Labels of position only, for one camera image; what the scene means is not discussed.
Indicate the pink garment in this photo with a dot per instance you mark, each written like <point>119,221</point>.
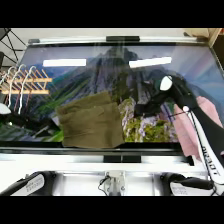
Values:
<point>186,135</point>

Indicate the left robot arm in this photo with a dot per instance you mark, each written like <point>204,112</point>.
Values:
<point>31,184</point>

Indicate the olive green garment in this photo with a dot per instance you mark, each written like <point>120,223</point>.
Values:
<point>90,125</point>

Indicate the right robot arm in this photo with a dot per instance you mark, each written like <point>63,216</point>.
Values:
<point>210,138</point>

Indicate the silver frame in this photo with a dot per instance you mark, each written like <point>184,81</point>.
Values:
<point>66,164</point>

